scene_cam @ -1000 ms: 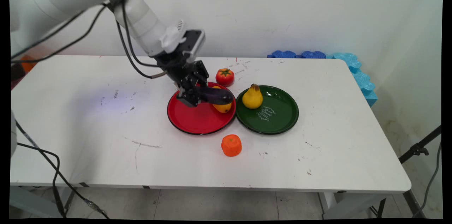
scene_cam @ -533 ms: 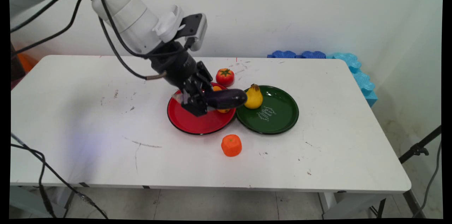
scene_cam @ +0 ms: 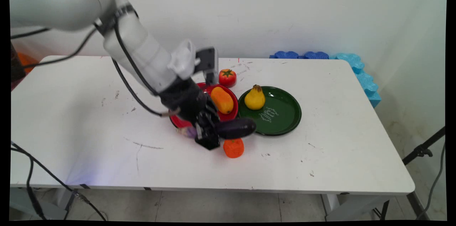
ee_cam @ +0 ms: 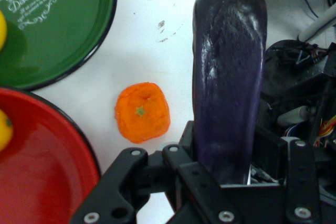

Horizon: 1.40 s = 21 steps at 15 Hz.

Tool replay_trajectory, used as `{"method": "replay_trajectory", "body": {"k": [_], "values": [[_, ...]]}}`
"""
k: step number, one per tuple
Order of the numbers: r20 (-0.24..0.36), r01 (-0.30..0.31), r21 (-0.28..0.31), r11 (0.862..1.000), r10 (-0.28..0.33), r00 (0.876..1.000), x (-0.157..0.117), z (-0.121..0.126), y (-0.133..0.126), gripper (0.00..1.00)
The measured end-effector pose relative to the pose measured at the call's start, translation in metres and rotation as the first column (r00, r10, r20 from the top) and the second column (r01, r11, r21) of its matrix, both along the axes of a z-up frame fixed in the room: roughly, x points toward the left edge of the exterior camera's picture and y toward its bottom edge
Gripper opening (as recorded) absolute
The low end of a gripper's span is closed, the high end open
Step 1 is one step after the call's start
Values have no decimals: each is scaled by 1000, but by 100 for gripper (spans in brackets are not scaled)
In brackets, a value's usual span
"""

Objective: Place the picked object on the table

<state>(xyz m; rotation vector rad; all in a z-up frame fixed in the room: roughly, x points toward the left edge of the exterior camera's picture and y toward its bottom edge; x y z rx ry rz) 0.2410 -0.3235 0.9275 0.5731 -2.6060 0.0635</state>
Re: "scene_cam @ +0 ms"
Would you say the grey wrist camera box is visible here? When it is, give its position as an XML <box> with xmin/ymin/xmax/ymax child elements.
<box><xmin>194</xmin><ymin>47</ymin><xmax>219</xmax><ymax>86</ymax></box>

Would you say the dark blue foam mat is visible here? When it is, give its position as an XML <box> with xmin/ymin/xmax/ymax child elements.
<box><xmin>270</xmin><ymin>51</ymin><xmax>300</xmax><ymax>59</ymax></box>
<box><xmin>302</xmin><ymin>51</ymin><xmax>330</xmax><ymax>60</ymax></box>

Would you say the red toy tomato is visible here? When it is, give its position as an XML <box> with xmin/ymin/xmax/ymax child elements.
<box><xmin>218</xmin><ymin>69</ymin><xmax>237</xmax><ymax>88</ymax></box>

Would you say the purple toy eggplant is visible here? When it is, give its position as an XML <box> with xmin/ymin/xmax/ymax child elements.
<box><xmin>177</xmin><ymin>118</ymin><xmax>257</xmax><ymax>140</ymax></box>

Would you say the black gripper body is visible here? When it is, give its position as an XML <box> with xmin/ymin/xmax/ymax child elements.
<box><xmin>159</xmin><ymin>79</ymin><xmax>216</xmax><ymax>127</ymax></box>

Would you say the orange toy mango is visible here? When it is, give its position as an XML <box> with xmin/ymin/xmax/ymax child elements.
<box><xmin>210</xmin><ymin>86</ymin><xmax>234</xmax><ymax>115</ymax></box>

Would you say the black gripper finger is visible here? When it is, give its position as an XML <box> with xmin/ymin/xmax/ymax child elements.
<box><xmin>204</xmin><ymin>93</ymin><xmax>219</xmax><ymax>124</ymax></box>
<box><xmin>194</xmin><ymin>112</ymin><xmax>221</xmax><ymax>151</ymax></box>

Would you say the black floor cable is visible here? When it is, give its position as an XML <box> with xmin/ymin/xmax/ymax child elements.
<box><xmin>10</xmin><ymin>141</ymin><xmax>108</xmax><ymax>221</ymax></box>

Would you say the red round plate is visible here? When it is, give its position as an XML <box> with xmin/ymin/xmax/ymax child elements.
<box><xmin>169</xmin><ymin>82</ymin><xmax>239</xmax><ymax>129</ymax></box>

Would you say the dark brown object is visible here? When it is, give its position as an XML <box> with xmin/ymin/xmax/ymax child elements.
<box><xmin>10</xmin><ymin>40</ymin><xmax>27</xmax><ymax>83</ymax></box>

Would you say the grey hanging cable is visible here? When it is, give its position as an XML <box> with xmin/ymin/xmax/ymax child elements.
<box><xmin>416</xmin><ymin>142</ymin><xmax>446</xmax><ymax>220</ymax></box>

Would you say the green round plate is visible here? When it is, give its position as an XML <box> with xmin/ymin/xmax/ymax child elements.
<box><xmin>237</xmin><ymin>86</ymin><xmax>302</xmax><ymax>137</ymax></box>

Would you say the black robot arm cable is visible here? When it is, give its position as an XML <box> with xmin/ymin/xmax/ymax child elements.
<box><xmin>10</xmin><ymin>5</ymin><xmax>180</xmax><ymax>118</ymax></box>

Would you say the light blue foam mat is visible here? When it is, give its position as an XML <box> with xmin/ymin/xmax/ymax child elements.
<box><xmin>329</xmin><ymin>53</ymin><xmax>382</xmax><ymax>109</ymax></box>

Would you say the orange toy tangerine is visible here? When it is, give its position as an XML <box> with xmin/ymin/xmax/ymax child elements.
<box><xmin>223</xmin><ymin>138</ymin><xmax>245</xmax><ymax>159</ymax></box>

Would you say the yellow toy pear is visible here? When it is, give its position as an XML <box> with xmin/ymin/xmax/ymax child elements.
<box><xmin>244</xmin><ymin>84</ymin><xmax>266</xmax><ymax>110</ymax></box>

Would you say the black tripod stand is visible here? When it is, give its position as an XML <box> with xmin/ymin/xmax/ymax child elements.
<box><xmin>402</xmin><ymin>126</ymin><xmax>446</xmax><ymax>166</ymax></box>

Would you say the black metal table leg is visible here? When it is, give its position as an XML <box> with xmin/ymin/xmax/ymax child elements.
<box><xmin>63</xmin><ymin>188</ymin><xmax>79</xmax><ymax>220</ymax></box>
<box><xmin>372</xmin><ymin>192</ymin><xmax>431</xmax><ymax>221</ymax></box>

